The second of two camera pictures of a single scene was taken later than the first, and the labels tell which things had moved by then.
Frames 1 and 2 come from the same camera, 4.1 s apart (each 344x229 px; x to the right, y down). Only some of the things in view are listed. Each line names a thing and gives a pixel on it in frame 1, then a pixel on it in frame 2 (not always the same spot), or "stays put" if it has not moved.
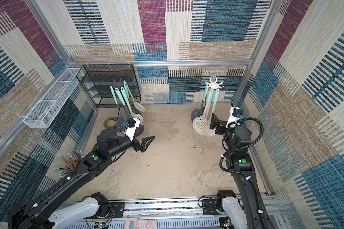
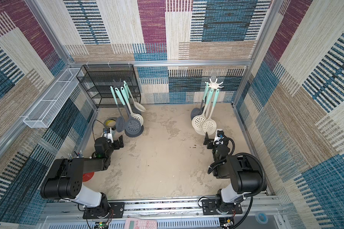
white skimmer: (208, 131) stays put
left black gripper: (142, 147) -> (116, 143)
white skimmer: (133, 116) stays put
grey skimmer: (120, 121) stays put
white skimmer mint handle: (138, 106) stays put
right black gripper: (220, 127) -> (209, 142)
